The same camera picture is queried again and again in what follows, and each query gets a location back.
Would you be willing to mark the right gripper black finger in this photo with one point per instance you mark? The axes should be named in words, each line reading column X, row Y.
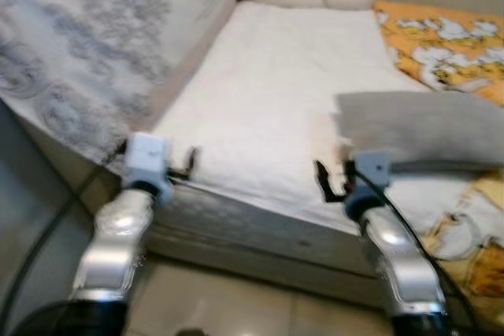
column 321, row 179

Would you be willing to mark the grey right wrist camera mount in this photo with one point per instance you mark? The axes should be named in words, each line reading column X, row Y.
column 370, row 171

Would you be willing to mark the grey floral patterned headboard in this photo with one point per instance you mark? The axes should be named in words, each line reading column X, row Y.
column 87, row 45

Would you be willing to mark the white quilted mattress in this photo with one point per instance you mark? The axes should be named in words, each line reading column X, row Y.
column 268, row 92

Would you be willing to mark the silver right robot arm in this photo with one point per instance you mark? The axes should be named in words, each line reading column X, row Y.
column 402, row 257

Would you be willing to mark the beige bed base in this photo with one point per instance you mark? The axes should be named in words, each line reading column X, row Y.
column 260, row 253

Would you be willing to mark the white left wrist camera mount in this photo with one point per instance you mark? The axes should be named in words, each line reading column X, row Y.
column 146, row 163

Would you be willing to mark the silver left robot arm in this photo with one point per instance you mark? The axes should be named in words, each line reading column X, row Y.
column 114, row 241

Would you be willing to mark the grey pillow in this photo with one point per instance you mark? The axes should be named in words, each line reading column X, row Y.
column 425, row 127

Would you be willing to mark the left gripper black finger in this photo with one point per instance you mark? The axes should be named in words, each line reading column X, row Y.
column 192, row 161

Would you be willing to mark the yellow orange cartoon egg blanket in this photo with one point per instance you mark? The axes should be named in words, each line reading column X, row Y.
column 449, row 45

